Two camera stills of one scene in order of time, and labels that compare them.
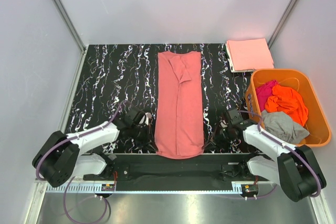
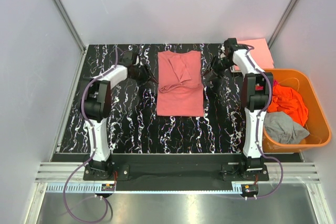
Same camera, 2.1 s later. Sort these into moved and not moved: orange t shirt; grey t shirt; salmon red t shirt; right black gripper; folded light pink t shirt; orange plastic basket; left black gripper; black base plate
Moved: left black gripper; salmon red t shirt; right black gripper
Not moved: orange plastic basket; orange t shirt; black base plate; folded light pink t shirt; grey t shirt
